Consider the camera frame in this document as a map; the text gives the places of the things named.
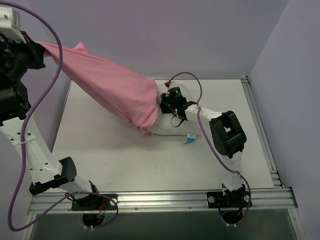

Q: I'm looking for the white pillow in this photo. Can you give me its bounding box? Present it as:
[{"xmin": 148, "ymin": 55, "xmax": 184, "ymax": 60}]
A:
[{"xmin": 147, "ymin": 80, "xmax": 202, "ymax": 136}]

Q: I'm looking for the pink floral pillowcase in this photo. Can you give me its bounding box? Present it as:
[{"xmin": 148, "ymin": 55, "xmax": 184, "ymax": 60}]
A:
[{"xmin": 35, "ymin": 41, "xmax": 161, "ymax": 136}]

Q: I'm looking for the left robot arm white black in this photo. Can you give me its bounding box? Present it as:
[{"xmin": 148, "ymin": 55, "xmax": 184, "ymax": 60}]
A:
[{"xmin": 0, "ymin": 28, "xmax": 101, "ymax": 210}]

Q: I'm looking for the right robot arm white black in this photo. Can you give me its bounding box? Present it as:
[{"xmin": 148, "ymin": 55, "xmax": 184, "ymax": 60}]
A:
[{"xmin": 159, "ymin": 83, "xmax": 247, "ymax": 207}]

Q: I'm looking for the white blue pillow label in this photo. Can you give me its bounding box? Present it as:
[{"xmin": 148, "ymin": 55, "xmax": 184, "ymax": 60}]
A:
[{"xmin": 185, "ymin": 133, "xmax": 196, "ymax": 144}]

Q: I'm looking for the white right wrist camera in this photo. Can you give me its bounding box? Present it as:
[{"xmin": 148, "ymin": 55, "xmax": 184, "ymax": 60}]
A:
[{"xmin": 164, "ymin": 80, "xmax": 178, "ymax": 91}]

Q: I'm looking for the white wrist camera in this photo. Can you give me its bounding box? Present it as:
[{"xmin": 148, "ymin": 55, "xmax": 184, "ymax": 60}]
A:
[
  {"xmin": 164, "ymin": 80, "xmax": 178, "ymax": 91},
  {"xmin": 0, "ymin": 6, "xmax": 24, "ymax": 42}
]

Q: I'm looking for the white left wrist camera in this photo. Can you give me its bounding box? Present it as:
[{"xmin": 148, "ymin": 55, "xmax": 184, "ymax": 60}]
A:
[{"xmin": 0, "ymin": 6, "xmax": 24, "ymax": 42}]

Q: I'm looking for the aluminium back rail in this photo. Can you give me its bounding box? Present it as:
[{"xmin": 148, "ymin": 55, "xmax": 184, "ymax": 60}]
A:
[{"xmin": 147, "ymin": 73, "xmax": 249, "ymax": 81}]

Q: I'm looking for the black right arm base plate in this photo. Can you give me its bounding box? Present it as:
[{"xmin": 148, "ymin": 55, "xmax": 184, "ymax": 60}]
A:
[{"xmin": 206, "ymin": 190, "xmax": 249, "ymax": 209}]

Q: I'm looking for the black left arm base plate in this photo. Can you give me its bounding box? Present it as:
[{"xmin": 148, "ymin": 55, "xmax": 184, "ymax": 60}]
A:
[{"xmin": 71, "ymin": 193, "xmax": 118, "ymax": 211}]

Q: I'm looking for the aluminium front rail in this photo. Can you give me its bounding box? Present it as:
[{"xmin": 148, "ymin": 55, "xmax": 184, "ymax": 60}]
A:
[{"xmin": 28, "ymin": 188, "xmax": 298, "ymax": 215}]

